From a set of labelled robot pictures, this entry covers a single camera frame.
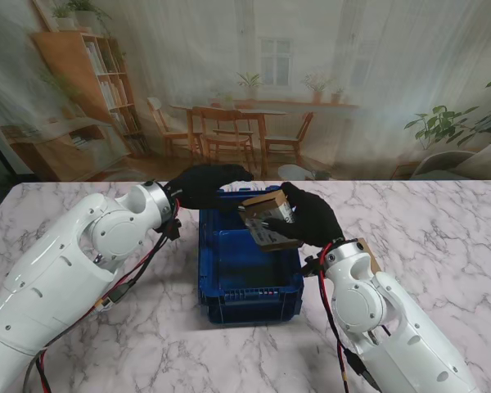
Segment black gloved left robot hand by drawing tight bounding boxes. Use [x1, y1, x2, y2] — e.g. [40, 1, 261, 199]
[163, 163, 255, 214]

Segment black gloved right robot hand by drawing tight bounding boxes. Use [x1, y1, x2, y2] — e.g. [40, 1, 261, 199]
[265, 182, 345, 249]

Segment small labelled cardboard package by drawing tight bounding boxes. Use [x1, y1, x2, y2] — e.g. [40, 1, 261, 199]
[237, 188, 303, 253]

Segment large labelled cardboard package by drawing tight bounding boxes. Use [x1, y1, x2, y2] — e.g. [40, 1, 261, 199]
[354, 237, 382, 274]

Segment blue plastic turnover box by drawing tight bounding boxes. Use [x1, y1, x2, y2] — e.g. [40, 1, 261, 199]
[196, 186, 304, 327]

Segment printed room scene backdrop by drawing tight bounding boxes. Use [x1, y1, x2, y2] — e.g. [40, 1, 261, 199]
[0, 0, 491, 183]

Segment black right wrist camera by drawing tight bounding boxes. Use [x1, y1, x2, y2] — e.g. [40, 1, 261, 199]
[300, 253, 324, 278]

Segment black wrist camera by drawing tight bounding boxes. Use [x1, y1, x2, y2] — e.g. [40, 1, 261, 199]
[163, 219, 183, 242]
[300, 253, 324, 278]

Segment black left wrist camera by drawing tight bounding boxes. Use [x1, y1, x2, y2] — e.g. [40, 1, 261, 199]
[163, 219, 183, 242]

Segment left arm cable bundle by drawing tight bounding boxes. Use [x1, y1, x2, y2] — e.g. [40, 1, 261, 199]
[22, 196, 181, 393]

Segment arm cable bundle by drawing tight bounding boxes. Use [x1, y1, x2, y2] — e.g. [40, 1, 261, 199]
[317, 243, 384, 393]
[22, 196, 181, 393]

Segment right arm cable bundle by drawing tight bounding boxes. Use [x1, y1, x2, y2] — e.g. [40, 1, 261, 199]
[317, 243, 384, 393]

